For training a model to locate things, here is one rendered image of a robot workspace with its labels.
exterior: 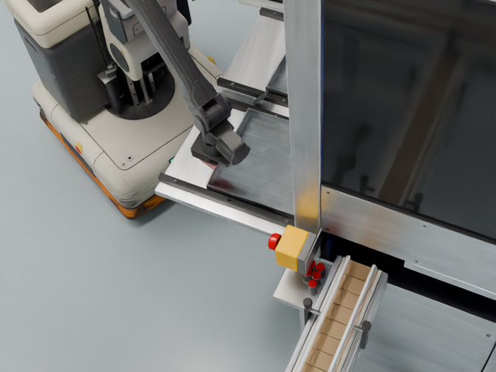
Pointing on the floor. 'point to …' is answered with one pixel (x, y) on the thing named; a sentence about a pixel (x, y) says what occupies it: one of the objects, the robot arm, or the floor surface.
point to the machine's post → (305, 112)
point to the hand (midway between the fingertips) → (214, 165)
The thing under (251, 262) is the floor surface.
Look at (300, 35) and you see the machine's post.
